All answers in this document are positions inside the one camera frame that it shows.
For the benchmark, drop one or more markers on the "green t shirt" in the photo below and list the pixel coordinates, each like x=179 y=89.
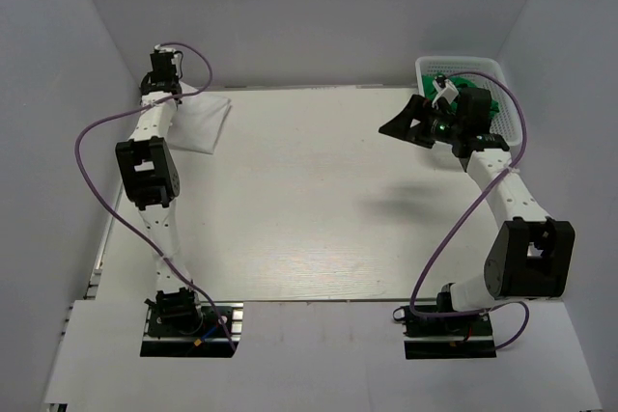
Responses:
x=430 y=92

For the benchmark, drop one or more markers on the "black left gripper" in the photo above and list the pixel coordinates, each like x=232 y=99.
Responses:
x=149 y=74

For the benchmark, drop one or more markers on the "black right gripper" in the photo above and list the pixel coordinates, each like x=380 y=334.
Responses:
x=417 y=108

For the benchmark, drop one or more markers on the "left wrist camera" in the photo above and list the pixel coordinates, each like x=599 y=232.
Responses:
x=167 y=64

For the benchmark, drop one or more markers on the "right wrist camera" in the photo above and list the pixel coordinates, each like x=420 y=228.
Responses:
x=445 y=93

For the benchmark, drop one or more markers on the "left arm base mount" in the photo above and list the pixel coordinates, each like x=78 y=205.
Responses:
x=203 y=337

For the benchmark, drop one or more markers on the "white t shirt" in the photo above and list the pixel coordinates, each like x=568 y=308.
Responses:
x=198 y=123

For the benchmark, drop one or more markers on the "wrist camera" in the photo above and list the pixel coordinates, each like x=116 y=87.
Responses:
x=445 y=93
x=167 y=64

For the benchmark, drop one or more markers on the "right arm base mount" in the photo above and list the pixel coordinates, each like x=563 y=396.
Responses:
x=468 y=337

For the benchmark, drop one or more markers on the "white plastic basket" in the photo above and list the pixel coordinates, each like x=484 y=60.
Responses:
x=482 y=72

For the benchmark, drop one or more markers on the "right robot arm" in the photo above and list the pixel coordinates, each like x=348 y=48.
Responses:
x=531 y=255

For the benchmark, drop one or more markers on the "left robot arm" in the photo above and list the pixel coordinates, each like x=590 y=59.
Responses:
x=152 y=184

